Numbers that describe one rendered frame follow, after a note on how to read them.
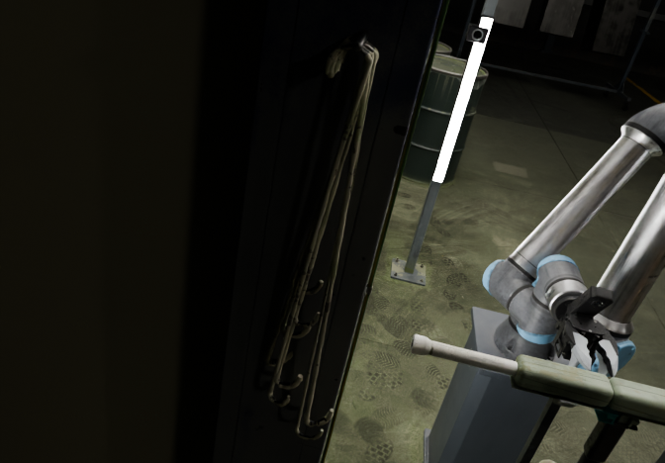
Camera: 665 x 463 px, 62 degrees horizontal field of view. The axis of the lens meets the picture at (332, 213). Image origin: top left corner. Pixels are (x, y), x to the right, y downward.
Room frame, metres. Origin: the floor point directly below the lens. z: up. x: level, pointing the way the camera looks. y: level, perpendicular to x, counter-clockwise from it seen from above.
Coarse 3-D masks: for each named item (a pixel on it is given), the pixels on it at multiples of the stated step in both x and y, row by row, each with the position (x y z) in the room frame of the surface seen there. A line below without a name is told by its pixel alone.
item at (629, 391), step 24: (456, 360) 0.71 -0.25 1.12; (480, 360) 0.71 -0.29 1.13; (504, 360) 0.71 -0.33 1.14; (528, 360) 0.72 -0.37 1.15; (528, 384) 0.69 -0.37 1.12; (552, 384) 0.69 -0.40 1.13; (576, 384) 0.69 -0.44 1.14; (600, 384) 0.70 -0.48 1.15; (624, 384) 0.71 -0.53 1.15; (600, 408) 0.69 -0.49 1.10; (624, 408) 0.68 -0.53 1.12; (648, 408) 0.68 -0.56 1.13; (600, 432) 0.70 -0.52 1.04; (600, 456) 0.69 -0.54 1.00
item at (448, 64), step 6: (438, 60) 4.33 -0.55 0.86; (444, 60) 4.39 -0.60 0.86; (450, 60) 4.42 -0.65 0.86; (456, 60) 4.45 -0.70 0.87; (432, 66) 4.09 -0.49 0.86; (438, 66) 4.13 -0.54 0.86; (444, 66) 4.17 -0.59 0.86; (450, 66) 4.21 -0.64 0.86; (456, 66) 4.25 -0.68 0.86; (462, 66) 4.30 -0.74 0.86; (456, 72) 4.06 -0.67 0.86; (462, 72) 4.09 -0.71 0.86; (480, 72) 4.22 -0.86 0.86
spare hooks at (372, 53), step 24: (336, 48) 0.54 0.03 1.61; (360, 48) 0.53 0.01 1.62; (360, 72) 0.54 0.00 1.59; (360, 96) 0.54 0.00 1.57; (360, 120) 0.55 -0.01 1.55; (336, 168) 0.55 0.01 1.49; (312, 240) 0.55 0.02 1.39; (336, 240) 0.55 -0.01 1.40; (312, 264) 0.56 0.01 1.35; (336, 264) 0.55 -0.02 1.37; (312, 288) 0.58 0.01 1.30; (288, 312) 0.57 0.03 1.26; (288, 336) 0.56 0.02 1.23; (264, 360) 0.59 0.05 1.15; (312, 360) 0.55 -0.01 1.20; (288, 384) 0.56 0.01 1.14; (312, 384) 0.55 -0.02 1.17
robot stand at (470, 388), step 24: (480, 312) 1.53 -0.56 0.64; (480, 336) 1.40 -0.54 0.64; (456, 384) 1.43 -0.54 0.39; (480, 384) 1.28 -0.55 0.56; (504, 384) 1.26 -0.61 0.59; (456, 408) 1.34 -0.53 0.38; (480, 408) 1.26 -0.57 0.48; (504, 408) 1.26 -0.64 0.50; (528, 408) 1.26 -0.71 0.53; (432, 432) 1.48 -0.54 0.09; (456, 432) 1.29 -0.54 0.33; (480, 432) 1.26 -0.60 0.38; (504, 432) 1.26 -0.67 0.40; (528, 432) 1.25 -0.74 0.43; (432, 456) 1.37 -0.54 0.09; (456, 456) 1.26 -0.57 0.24; (480, 456) 1.26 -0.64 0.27; (504, 456) 1.26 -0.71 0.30
